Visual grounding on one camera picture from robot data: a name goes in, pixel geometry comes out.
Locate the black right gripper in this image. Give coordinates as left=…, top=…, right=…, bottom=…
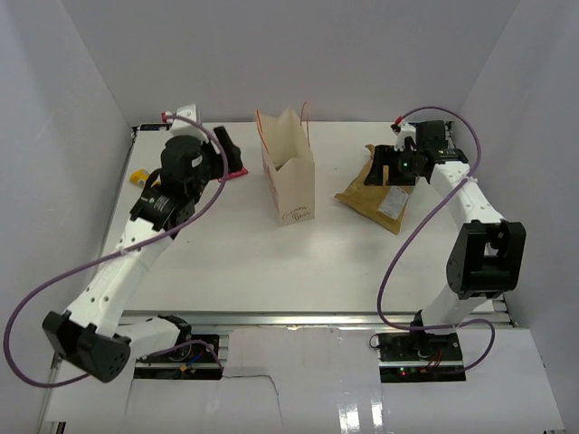
left=364, top=146, right=422, bottom=187

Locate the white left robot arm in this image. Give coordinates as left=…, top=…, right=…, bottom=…
left=43, top=127, right=243, bottom=383

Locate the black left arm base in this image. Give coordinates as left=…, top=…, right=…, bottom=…
left=134, top=316, right=222, bottom=381

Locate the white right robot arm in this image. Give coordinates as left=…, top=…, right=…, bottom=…
left=364, top=118, right=527, bottom=361

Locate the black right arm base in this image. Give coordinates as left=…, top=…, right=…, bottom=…
left=368, top=332, right=466, bottom=384

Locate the large brown snack bag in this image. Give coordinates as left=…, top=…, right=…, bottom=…
left=334, top=145, right=414, bottom=235

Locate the beige paper bag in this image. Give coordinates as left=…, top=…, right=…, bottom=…
left=255, top=103, right=316, bottom=226

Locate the red snack packet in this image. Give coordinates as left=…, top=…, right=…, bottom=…
left=214, top=166, right=249, bottom=183

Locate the blue table label left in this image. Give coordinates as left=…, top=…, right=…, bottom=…
left=136, top=123, right=170, bottom=132

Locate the yellow snack packet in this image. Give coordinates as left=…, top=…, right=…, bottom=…
left=129, top=169, right=150, bottom=189

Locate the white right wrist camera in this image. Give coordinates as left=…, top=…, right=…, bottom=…
left=391, top=117, right=416, bottom=152

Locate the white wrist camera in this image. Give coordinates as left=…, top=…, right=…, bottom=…
left=160, top=103, right=203, bottom=137
left=391, top=117, right=416, bottom=152

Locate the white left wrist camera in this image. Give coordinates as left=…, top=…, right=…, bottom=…
left=160, top=103, right=203, bottom=137

